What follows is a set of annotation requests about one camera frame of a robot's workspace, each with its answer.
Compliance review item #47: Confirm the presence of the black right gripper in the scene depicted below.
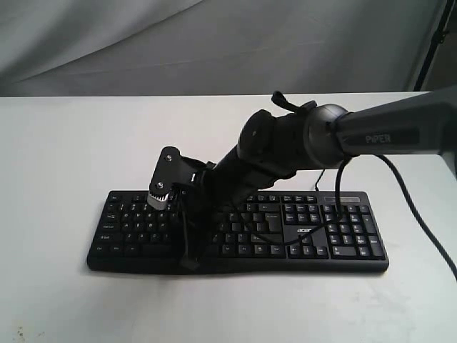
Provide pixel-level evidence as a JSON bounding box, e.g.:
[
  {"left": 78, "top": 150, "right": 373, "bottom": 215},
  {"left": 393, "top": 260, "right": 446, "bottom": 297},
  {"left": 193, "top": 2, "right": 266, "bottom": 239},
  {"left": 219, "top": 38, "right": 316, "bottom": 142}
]
[{"left": 176, "top": 146, "right": 275, "bottom": 272}]

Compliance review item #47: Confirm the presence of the black acer keyboard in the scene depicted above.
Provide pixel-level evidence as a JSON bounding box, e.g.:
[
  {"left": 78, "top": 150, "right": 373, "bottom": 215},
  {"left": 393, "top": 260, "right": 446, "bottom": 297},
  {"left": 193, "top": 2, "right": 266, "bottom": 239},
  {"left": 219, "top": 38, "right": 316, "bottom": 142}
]
[{"left": 86, "top": 190, "right": 389, "bottom": 275}]

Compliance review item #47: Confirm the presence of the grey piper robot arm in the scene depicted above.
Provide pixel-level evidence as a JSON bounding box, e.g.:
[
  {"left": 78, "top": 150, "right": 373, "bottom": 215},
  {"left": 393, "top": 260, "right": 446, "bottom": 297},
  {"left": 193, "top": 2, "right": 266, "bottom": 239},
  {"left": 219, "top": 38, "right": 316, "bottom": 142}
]
[{"left": 177, "top": 87, "right": 456, "bottom": 274}]

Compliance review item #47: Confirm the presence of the grey backdrop cloth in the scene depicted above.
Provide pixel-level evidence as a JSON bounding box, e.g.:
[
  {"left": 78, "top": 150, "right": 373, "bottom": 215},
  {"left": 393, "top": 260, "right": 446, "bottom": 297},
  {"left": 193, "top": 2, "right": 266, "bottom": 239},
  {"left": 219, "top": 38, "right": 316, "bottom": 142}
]
[{"left": 1, "top": 1, "right": 446, "bottom": 96}]

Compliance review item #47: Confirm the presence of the black tripod stand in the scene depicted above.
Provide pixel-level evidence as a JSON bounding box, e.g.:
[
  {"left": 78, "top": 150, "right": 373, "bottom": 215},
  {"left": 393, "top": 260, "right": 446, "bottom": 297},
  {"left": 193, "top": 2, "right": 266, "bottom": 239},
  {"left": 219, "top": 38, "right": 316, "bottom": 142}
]
[{"left": 413, "top": 0, "right": 456, "bottom": 91}]

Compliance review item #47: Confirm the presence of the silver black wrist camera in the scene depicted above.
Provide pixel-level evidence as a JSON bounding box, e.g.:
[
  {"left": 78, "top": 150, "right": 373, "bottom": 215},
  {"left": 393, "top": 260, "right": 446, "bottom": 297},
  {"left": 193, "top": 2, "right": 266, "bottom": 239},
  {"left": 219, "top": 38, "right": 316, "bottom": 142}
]
[{"left": 147, "top": 146, "right": 216, "bottom": 213}]

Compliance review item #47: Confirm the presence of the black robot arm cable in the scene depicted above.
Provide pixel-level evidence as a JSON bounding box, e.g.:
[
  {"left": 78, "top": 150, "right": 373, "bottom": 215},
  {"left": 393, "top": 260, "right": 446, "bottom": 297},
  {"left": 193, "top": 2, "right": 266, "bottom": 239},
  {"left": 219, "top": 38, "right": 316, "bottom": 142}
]
[{"left": 246, "top": 153, "right": 457, "bottom": 282}]

